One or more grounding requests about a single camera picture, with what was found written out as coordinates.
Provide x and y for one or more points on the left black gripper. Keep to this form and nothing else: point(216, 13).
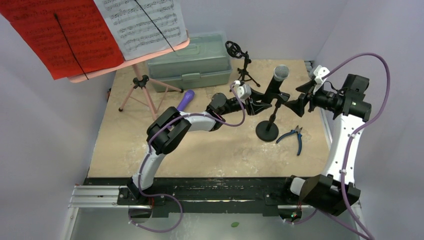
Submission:
point(253, 105)

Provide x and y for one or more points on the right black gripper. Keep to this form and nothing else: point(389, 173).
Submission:
point(306, 100)

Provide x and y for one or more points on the black desktop mic stand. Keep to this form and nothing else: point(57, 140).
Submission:
point(267, 130)

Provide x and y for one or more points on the black silver microphone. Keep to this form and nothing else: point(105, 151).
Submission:
point(280, 73)

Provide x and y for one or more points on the purple toy microphone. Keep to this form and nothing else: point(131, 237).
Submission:
point(186, 100)

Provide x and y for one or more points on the pink music stand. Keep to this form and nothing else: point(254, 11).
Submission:
point(134, 64)

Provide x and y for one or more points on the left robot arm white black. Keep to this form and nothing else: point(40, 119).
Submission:
point(166, 133)

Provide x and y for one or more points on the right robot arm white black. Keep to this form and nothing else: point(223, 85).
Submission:
point(333, 190)

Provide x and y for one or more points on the green plastic storage box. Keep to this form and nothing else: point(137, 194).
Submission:
point(203, 63)

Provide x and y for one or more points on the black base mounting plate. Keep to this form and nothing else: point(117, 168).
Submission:
point(278, 183)

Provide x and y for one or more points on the white sheet music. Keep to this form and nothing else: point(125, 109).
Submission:
point(142, 27)

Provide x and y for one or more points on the red sheet music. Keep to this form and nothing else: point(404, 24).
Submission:
point(70, 37)

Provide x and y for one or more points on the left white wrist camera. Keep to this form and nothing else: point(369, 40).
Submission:
point(242, 90)

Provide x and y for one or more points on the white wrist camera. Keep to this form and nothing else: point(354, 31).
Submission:
point(242, 90)
point(319, 77)

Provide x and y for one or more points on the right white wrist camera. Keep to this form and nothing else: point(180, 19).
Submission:
point(319, 77)

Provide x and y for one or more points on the blue handled pliers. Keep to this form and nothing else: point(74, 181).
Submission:
point(296, 131)

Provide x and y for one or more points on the aluminium frame rail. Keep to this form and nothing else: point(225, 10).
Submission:
point(96, 197)

